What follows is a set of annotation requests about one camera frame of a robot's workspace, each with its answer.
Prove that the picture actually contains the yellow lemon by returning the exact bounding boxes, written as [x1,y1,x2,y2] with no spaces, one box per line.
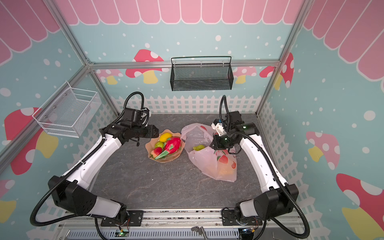
[159,133,173,143]

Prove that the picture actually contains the pink printed plastic bag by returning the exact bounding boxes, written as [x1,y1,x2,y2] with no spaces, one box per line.
[181,123,237,182]

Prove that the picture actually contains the green custard apple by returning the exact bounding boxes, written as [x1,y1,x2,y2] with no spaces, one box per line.
[193,145,205,151]

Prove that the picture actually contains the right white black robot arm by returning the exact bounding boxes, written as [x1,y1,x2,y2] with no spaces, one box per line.
[210,96,310,240]

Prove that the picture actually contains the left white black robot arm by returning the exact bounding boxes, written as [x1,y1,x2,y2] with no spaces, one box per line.
[30,92,159,227]

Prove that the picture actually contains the tan wavy fruit plate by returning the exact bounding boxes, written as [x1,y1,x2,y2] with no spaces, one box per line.
[145,130,185,163]

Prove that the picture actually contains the small green fruit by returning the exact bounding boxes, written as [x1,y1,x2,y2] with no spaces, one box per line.
[155,142,165,149]

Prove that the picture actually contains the red dragon fruit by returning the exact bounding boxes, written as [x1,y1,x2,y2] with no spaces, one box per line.
[164,137,182,155]

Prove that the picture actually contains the black mesh wall basket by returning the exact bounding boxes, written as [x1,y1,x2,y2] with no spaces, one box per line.
[170,56,234,91]

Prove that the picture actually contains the white wire wall basket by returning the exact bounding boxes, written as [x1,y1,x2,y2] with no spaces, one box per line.
[33,82,102,138]

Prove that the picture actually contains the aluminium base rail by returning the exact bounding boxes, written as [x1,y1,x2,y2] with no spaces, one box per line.
[54,208,293,240]

